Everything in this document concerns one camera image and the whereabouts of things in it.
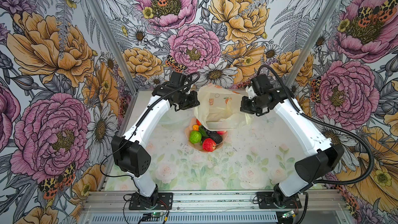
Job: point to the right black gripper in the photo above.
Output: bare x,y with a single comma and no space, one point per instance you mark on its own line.
245,108

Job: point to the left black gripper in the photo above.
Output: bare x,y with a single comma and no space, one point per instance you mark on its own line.
194,102

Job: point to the pink scalloped fruit plate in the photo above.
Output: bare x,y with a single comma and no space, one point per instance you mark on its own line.
202,139

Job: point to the translucent cream plastic bag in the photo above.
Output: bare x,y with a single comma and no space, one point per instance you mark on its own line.
219,109

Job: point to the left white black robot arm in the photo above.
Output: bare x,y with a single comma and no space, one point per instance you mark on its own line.
129,150

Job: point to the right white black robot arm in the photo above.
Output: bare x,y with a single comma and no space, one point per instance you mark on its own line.
321,155

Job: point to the small orange fruit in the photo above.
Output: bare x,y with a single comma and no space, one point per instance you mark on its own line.
196,127

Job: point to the green bumpy fruit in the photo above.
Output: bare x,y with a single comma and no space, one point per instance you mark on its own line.
195,137

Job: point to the dark avocado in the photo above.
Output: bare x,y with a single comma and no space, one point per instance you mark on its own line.
217,138

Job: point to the red bumpy fruit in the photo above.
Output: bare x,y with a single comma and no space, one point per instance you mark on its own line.
209,145

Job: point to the white perforated vent strip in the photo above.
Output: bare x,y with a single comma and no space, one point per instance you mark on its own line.
188,218

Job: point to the right aluminium corner post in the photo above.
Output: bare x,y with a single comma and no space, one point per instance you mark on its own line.
314,34

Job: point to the aluminium corner post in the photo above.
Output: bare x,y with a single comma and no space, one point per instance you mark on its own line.
100,16
314,34

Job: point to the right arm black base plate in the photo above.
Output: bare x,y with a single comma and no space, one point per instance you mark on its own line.
272,200

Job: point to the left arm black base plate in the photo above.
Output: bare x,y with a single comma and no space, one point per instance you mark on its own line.
158,201

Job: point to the aluminium front rail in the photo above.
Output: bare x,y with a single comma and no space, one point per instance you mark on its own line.
211,201

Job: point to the left aluminium corner post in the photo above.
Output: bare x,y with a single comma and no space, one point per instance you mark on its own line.
100,16

